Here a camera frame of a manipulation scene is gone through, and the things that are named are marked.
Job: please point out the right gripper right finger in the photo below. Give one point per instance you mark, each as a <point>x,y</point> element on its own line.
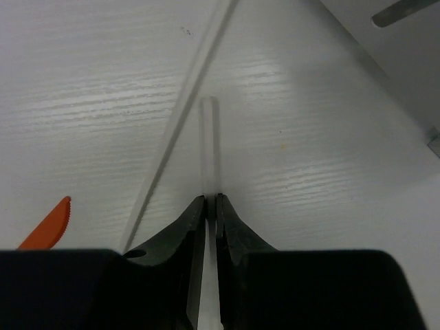
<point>261,287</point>

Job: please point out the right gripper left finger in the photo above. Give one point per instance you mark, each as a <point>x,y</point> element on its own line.
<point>155,285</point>

